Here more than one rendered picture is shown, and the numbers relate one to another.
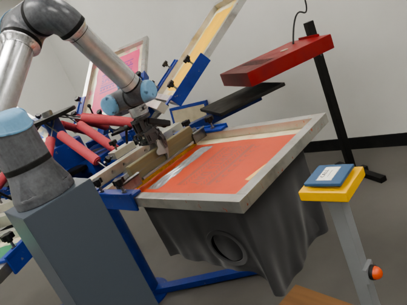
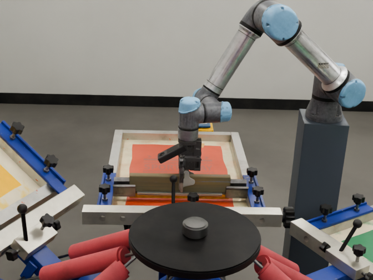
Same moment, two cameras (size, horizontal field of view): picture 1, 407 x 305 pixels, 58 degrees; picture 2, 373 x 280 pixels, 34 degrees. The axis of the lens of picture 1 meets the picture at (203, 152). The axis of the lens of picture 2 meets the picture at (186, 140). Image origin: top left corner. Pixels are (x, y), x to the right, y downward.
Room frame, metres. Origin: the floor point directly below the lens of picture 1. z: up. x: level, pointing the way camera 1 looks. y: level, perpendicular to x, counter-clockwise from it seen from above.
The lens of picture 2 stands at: (3.12, 1.48, 2.08)
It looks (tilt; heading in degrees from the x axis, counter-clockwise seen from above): 23 degrees down; 219
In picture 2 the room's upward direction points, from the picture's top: 2 degrees clockwise
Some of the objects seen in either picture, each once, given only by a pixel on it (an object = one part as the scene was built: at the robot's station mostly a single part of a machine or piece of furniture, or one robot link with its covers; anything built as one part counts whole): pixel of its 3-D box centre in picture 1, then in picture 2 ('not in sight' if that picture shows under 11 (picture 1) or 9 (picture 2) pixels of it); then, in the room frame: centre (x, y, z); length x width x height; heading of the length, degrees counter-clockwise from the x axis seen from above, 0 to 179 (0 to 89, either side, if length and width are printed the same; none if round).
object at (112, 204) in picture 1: (115, 198); (253, 198); (1.35, 0.38, 0.97); 0.30 x 0.05 x 0.07; 42
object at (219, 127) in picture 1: (203, 134); (106, 196); (1.73, -0.03, 0.97); 0.30 x 0.05 x 0.07; 42
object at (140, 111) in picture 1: (139, 111); (187, 133); (1.51, 0.17, 1.23); 0.08 x 0.08 x 0.05
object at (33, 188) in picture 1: (36, 178); (324, 105); (0.92, 0.41, 1.25); 0.15 x 0.15 x 0.10
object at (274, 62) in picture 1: (274, 62); not in sight; (2.45, -0.66, 1.06); 0.61 x 0.46 x 0.12; 102
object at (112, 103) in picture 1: (119, 101); (213, 110); (1.42, 0.22, 1.30); 0.11 x 0.11 x 0.08; 56
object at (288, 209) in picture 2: not in sight; (284, 217); (1.46, 0.58, 1.02); 0.07 x 0.06 x 0.07; 42
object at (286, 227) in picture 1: (286, 215); not in sight; (1.15, -0.18, 0.74); 0.45 x 0.03 x 0.43; 132
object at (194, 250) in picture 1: (204, 233); not in sight; (1.20, 0.11, 0.77); 0.46 x 0.09 x 0.36; 42
